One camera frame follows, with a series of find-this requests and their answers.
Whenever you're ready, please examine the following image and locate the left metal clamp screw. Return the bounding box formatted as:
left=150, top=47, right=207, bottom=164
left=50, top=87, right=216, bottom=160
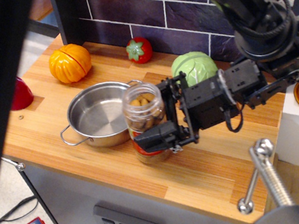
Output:
left=1, top=157, right=26, bottom=172

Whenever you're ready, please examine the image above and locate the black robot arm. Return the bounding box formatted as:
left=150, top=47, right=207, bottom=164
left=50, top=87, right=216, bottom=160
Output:
left=133, top=0, right=299, bottom=153

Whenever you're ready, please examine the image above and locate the clear almond jar red label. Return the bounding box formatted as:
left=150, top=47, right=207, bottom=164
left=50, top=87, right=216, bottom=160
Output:
left=118, top=80, right=174, bottom=167

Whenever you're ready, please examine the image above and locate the red toy tomato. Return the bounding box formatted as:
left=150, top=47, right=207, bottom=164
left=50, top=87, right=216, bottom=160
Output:
left=126, top=37, right=153, bottom=64

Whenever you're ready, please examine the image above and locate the dark red toy vegetable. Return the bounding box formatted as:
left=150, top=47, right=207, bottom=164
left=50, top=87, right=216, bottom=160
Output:
left=11, top=77, right=34, bottom=111

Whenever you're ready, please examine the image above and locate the right metal clamp screw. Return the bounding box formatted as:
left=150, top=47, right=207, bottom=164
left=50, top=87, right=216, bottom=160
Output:
left=237, top=138, right=295, bottom=215

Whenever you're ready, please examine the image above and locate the black floor cable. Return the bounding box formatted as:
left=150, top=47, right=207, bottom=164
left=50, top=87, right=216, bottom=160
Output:
left=0, top=195, right=43, bottom=224

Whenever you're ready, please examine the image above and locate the green toy cabbage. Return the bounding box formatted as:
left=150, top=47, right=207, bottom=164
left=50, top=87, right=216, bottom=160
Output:
left=171, top=51, right=218, bottom=87

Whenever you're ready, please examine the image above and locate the stainless steel pot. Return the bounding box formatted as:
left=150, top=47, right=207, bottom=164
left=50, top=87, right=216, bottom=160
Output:
left=60, top=80, right=141, bottom=148

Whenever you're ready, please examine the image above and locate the metal clamp screw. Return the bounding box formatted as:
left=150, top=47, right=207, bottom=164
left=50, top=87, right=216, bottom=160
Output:
left=1, top=157, right=26, bottom=172
left=237, top=138, right=295, bottom=215

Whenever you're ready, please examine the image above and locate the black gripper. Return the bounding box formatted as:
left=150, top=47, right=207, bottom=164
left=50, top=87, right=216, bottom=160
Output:
left=123, top=56, right=277, bottom=160

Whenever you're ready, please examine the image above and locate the orange toy pumpkin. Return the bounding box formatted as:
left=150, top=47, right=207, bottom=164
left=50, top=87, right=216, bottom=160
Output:
left=49, top=44, right=92, bottom=84

